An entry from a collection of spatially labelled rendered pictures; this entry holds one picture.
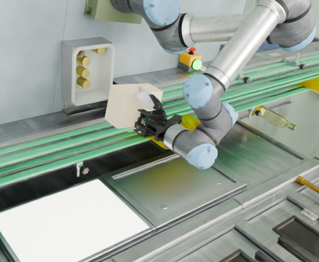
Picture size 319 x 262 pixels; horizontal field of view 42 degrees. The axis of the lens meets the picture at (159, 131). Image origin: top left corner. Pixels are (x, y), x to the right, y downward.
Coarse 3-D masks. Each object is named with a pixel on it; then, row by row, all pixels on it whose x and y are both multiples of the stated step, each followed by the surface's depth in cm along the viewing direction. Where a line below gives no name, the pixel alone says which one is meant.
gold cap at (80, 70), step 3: (78, 66) 154; (81, 66) 154; (78, 69) 154; (81, 69) 153; (84, 69) 152; (87, 69) 153; (78, 72) 154; (81, 72) 152; (84, 72) 152; (87, 72) 153; (81, 75) 153; (84, 75) 153; (87, 75) 154
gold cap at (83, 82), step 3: (78, 78) 157; (81, 78) 156; (84, 78) 156; (78, 81) 156; (81, 81) 155; (84, 81) 154; (87, 81) 155; (78, 84) 158; (81, 84) 155; (84, 84) 155; (87, 84) 156; (84, 87) 155; (87, 87) 156
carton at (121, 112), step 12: (120, 84) 134; (132, 84) 137; (144, 84) 140; (120, 96) 129; (132, 96) 130; (156, 96) 137; (108, 108) 134; (120, 108) 130; (132, 108) 132; (144, 108) 136; (108, 120) 135; (120, 120) 131; (132, 120) 134
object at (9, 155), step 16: (304, 80) 233; (240, 96) 200; (96, 128) 155; (112, 128) 157; (128, 128) 158; (32, 144) 141; (48, 144) 142; (64, 144) 143; (0, 160) 130; (16, 160) 132
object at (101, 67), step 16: (80, 48) 144; (96, 48) 148; (112, 48) 152; (80, 64) 155; (96, 64) 160; (112, 64) 156; (96, 80) 163; (112, 80) 159; (80, 96) 158; (96, 96) 160
